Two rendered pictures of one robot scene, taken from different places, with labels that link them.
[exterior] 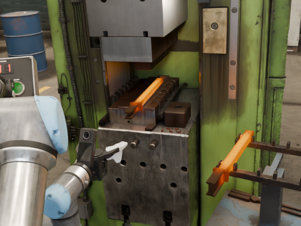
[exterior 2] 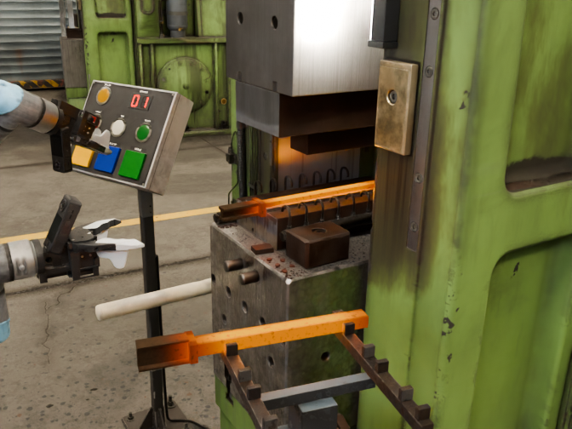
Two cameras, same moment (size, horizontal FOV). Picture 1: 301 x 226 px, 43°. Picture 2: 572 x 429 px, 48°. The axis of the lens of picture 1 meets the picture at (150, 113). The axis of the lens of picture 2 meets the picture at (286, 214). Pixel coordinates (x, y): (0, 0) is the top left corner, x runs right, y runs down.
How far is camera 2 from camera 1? 0.96 m
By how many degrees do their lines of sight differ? 37
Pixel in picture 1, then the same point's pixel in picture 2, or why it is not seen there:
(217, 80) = (395, 206)
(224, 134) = (395, 316)
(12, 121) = not seen: outside the picture
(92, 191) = not seen: hidden behind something
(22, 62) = (163, 98)
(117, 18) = (250, 53)
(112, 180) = (219, 315)
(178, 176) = (276, 348)
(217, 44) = (392, 133)
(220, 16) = (400, 79)
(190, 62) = not seen: hidden behind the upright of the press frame
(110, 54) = (242, 111)
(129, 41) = (259, 94)
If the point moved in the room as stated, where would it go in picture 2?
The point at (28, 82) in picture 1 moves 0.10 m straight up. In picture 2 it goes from (157, 128) to (156, 91)
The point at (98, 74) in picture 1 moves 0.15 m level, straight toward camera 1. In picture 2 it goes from (266, 145) to (233, 157)
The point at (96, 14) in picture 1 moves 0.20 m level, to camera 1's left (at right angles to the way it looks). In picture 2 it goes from (232, 42) to (175, 36)
